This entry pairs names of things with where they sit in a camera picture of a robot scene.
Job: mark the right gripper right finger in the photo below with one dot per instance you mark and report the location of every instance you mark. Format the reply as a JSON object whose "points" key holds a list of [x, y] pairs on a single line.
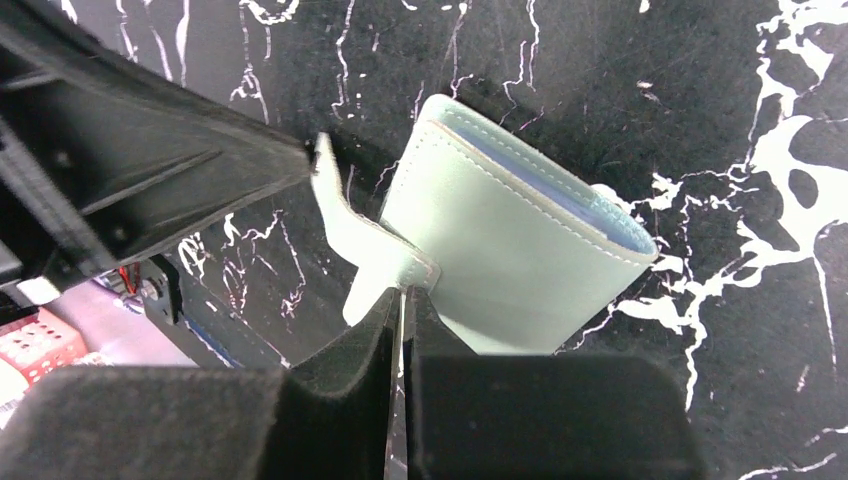
{"points": [[583, 416]]}

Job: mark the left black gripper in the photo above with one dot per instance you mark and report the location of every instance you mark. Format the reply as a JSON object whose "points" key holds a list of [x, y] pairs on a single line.
{"points": [[104, 163]]}

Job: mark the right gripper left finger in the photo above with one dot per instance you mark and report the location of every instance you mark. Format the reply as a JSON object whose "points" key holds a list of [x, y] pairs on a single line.
{"points": [[326, 418]]}

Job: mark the green card holder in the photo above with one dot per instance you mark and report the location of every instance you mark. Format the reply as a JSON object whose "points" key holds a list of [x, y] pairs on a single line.
{"points": [[514, 251]]}

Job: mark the black base bar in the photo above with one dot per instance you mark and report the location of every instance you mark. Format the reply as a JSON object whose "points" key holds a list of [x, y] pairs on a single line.
{"points": [[196, 322]]}

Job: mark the red white bottle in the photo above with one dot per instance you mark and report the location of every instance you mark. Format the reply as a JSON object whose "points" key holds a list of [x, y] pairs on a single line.
{"points": [[34, 346]]}

